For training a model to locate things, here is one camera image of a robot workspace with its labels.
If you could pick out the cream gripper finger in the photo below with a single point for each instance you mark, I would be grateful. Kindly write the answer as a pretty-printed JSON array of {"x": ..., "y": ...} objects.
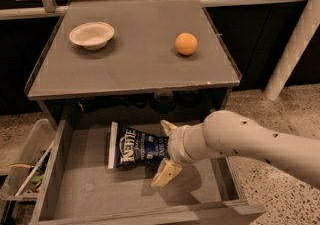
[
  {"x": 168, "y": 127},
  {"x": 167, "y": 171}
]

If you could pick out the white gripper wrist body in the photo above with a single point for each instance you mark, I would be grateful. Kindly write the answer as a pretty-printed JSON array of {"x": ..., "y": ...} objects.
[{"x": 176, "y": 145}]

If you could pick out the blue Kettle chip bag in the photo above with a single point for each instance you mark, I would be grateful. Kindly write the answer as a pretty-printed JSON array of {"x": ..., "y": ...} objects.
[{"x": 128, "y": 146}]

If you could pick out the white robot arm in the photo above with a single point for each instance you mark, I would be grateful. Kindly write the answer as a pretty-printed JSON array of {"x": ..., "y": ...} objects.
[{"x": 225, "y": 133}]

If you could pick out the grey cabinet with counter top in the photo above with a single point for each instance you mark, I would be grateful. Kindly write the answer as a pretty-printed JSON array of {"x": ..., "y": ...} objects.
[{"x": 140, "y": 58}]

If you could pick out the open grey top drawer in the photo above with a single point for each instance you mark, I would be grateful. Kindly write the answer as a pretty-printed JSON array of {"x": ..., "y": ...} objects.
[{"x": 79, "y": 189}]

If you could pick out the orange fruit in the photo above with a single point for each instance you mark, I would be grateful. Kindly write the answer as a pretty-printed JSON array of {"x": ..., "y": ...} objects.
[{"x": 186, "y": 44}]

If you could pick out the white paper bowl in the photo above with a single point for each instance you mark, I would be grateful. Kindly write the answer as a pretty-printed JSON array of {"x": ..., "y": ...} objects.
[{"x": 92, "y": 36}]

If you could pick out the clear plastic storage bin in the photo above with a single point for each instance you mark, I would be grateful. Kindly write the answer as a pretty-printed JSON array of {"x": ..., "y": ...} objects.
[{"x": 26, "y": 172}]

